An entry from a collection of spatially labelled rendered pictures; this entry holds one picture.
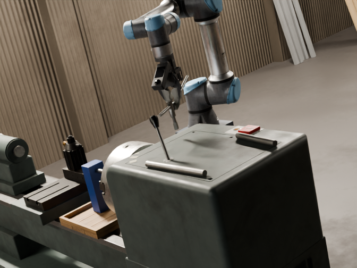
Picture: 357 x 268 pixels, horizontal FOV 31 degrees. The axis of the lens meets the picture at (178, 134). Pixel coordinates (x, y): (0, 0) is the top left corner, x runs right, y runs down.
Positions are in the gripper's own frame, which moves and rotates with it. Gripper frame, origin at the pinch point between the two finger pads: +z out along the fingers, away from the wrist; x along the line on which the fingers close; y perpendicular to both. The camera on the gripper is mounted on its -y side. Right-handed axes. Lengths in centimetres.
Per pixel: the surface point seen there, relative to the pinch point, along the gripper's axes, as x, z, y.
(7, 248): 133, 76, 31
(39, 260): 110, 81, 25
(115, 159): 26.1, 14.9, -9.8
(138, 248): 13, 42, -32
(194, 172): -20.8, 9.6, -42.2
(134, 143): 21.1, 12.7, -0.1
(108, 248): 40, 53, -13
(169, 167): -10.2, 9.2, -37.3
